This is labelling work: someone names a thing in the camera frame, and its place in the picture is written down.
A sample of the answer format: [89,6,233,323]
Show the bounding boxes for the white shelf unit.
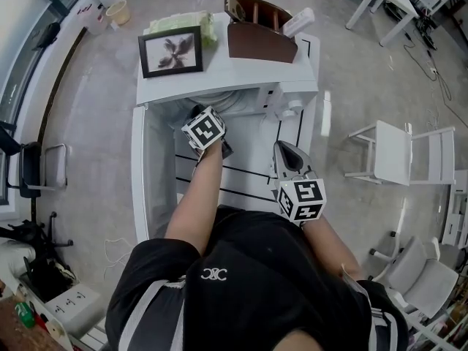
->
[441,169,468,249]

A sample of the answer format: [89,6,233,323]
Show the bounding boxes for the black picture frame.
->
[137,25,204,79]

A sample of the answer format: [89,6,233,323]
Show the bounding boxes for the green can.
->
[14,301,36,329]

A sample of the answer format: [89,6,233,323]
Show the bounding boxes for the green tissue packet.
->
[148,10,217,48]

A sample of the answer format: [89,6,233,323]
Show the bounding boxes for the round glass turntable plate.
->
[189,89,259,116]

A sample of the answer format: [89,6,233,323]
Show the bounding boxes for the white microwave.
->
[130,12,320,244]

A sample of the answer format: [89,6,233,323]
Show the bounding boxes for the clear plastic container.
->
[78,4,110,36]

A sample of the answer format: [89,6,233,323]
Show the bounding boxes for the black bag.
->
[31,22,61,51]

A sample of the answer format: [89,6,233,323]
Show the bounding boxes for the black floor cables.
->
[401,31,468,122]

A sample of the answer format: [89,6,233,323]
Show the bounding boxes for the white slatted chair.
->
[343,119,456,186]

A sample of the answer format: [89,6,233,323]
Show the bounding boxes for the white table with black lines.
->
[171,31,322,215]

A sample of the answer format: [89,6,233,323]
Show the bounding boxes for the white low cabinet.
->
[43,282,107,343]

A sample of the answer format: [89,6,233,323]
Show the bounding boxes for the black metal chair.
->
[0,121,69,199]

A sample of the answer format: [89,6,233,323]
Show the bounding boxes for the person's black shirt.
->
[105,205,410,351]

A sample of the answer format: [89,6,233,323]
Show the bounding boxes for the black tripod stand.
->
[0,210,75,301]

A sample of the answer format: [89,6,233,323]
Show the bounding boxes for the cream plastic bucket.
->
[105,0,132,26]

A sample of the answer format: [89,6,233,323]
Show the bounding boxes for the person's right forearm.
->
[300,216,363,281]

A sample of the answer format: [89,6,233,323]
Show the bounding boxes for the white office chair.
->
[369,232,460,320]

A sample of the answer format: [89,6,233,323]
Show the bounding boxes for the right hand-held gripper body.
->
[272,140,327,227]

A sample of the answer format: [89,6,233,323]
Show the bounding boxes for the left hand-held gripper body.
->
[181,104,235,159]

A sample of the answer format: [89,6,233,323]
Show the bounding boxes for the brown wooden organizer box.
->
[226,0,298,64]

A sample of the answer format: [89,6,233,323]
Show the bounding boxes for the person's left forearm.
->
[164,141,224,257]

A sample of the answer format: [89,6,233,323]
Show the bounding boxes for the white floor cable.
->
[103,238,137,282]

